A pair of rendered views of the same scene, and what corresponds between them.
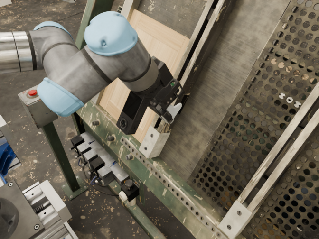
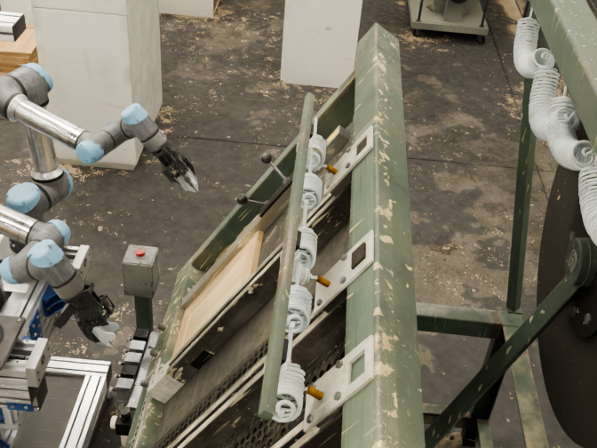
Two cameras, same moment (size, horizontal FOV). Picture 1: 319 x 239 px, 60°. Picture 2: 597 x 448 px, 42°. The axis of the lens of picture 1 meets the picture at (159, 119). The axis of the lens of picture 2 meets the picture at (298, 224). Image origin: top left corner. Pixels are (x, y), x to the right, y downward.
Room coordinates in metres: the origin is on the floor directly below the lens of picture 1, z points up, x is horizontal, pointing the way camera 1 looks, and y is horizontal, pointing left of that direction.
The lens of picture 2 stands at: (-0.25, -1.39, 2.91)
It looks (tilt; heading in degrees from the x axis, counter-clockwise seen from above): 37 degrees down; 43
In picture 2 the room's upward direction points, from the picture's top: 5 degrees clockwise
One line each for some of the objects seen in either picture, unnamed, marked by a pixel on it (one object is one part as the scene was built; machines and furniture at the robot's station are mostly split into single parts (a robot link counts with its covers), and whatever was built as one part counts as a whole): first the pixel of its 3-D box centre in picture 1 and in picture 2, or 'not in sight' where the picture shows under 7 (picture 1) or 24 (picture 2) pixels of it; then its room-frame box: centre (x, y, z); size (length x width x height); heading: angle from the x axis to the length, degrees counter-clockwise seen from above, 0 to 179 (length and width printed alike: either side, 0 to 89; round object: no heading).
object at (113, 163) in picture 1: (100, 169); (133, 382); (0.76, 0.29, 0.69); 0.50 x 0.14 x 0.24; 41
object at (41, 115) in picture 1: (39, 106); (141, 271); (1.04, 0.63, 0.84); 0.12 x 0.12 x 0.18; 41
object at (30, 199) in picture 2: not in sight; (26, 204); (0.71, 0.83, 1.20); 0.13 x 0.12 x 0.14; 19
